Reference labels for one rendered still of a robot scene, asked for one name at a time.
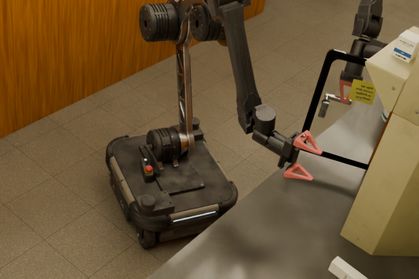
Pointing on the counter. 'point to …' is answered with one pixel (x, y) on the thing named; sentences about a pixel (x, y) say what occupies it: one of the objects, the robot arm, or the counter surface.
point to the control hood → (390, 73)
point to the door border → (322, 91)
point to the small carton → (406, 46)
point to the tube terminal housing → (391, 184)
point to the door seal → (317, 99)
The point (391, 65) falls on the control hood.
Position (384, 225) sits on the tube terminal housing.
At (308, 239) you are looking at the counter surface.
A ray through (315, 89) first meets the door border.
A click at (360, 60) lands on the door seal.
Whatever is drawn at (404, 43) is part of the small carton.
